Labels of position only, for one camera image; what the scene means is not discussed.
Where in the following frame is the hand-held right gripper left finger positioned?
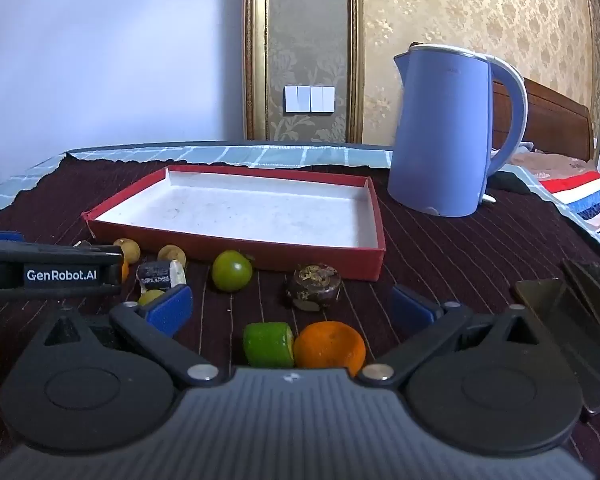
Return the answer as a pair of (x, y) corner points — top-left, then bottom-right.
(42, 284), (221, 389)

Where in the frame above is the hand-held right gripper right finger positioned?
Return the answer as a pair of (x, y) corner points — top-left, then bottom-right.
(357, 284), (541, 390)

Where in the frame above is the dark sugarcane piece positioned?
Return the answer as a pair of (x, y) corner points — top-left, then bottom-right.
(136, 259), (187, 292)

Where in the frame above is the dark water chestnut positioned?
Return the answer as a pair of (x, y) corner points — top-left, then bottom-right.
(286, 264), (342, 309)

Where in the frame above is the green mandarin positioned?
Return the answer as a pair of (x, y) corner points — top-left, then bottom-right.
(243, 321), (296, 368)

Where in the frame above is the red cardboard box tray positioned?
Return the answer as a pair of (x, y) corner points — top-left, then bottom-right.
(81, 164), (386, 282)

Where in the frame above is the brown longan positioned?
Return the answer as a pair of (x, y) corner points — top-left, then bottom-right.
(113, 238), (142, 265)
(157, 244), (187, 270)

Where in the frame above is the dark red striped cloth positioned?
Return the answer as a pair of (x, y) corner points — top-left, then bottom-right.
(0, 152), (600, 461)

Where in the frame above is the dark flat case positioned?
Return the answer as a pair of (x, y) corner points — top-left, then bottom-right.
(511, 277), (600, 423)

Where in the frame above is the blue electric kettle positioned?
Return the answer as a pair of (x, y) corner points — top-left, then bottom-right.
(387, 43), (529, 218)

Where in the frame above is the light blue checked cloth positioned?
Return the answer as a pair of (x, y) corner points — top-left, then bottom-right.
(0, 141), (596, 231)

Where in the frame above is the striped patchwork blanket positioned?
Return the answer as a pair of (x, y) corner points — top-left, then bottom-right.
(510, 152), (600, 253)

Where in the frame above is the wooden bed headboard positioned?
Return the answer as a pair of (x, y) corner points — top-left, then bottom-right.
(490, 77), (595, 161)

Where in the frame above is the white wall light switch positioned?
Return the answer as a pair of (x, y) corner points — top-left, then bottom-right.
(284, 85), (336, 114)

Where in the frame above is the gold framed wall panel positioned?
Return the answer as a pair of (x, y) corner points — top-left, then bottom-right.
(242, 0), (366, 143)

